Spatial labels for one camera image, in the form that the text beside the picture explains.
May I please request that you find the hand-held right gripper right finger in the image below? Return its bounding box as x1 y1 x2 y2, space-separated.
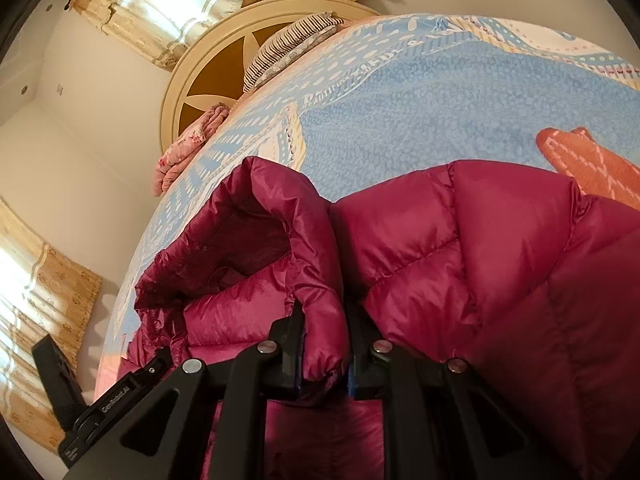
348 309 532 480

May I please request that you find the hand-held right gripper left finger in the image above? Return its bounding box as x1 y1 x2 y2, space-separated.
65 304 307 480

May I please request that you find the magenta quilted puffer jacket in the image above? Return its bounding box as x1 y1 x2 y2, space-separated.
122 156 640 480

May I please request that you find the pink floral folded quilt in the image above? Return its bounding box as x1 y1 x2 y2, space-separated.
154 102 231 197

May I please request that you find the bed with patterned bedspread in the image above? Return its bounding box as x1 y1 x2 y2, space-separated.
95 10 640 396

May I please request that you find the cream wooden bed headboard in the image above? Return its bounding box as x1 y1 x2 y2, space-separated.
161 0 382 154

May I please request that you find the striped floral pillow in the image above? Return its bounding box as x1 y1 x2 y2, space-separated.
243 12 346 94

